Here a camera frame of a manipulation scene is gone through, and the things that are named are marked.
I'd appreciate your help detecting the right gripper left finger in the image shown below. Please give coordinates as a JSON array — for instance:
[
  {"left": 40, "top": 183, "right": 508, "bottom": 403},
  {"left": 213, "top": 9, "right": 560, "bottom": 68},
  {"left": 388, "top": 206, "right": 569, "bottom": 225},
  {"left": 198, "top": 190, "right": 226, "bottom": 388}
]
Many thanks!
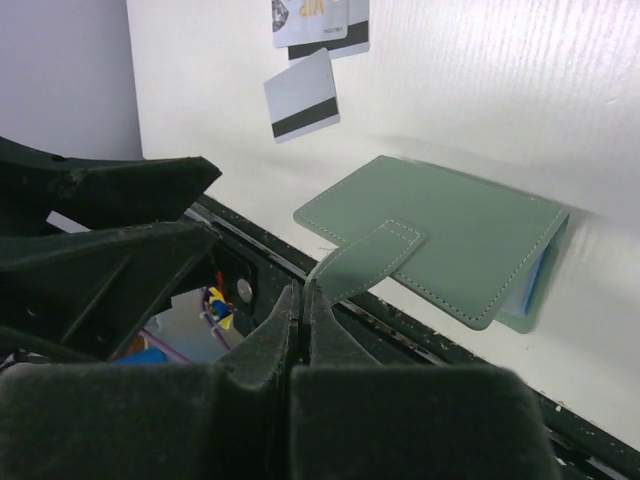
[{"left": 1, "top": 284, "right": 299, "bottom": 479}]

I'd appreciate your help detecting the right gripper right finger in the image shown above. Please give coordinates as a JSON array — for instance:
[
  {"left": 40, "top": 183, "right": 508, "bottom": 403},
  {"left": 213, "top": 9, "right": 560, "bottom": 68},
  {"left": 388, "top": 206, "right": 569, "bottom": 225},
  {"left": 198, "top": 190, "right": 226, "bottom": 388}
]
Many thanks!
[{"left": 289, "top": 285, "right": 560, "bottom": 479}]

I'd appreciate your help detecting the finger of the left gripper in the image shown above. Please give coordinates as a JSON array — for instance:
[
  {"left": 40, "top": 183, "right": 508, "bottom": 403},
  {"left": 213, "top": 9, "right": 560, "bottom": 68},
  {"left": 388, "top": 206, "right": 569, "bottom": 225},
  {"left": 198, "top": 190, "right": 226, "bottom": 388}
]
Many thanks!
[
  {"left": 1, "top": 221, "right": 220, "bottom": 360},
  {"left": 1, "top": 138, "right": 222, "bottom": 233}
]

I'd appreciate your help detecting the green leather card holder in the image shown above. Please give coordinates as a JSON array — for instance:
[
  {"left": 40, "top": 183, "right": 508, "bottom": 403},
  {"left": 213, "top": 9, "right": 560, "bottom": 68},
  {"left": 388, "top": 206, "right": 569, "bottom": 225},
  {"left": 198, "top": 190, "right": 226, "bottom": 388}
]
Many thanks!
[{"left": 294, "top": 156, "right": 569, "bottom": 334}]

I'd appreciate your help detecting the silver magnetic stripe card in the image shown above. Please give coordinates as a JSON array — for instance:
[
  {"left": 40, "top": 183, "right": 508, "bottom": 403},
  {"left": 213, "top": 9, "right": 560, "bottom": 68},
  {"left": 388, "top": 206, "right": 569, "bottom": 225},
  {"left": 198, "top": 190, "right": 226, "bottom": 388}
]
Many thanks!
[{"left": 264, "top": 48, "right": 341, "bottom": 143}]

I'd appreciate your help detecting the patterned credit card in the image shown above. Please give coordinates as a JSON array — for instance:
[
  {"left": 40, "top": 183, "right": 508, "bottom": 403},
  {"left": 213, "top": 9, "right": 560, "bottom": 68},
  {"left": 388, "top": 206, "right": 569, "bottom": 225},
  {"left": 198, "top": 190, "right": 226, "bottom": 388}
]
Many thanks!
[{"left": 271, "top": 0, "right": 349, "bottom": 48}]

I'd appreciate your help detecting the card under patterned card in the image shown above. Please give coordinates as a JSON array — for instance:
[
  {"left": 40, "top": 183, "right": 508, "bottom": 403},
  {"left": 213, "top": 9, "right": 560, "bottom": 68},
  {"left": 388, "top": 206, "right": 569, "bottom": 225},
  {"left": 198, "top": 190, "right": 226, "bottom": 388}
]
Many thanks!
[{"left": 287, "top": 0, "right": 370, "bottom": 64}]

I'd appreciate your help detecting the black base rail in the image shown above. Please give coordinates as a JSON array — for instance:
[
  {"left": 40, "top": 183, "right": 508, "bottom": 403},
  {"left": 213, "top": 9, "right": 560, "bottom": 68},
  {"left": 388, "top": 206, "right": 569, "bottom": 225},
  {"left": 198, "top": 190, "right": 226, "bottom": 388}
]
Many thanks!
[{"left": 187, "top": 196, "right": 639, "bottom": 479}]

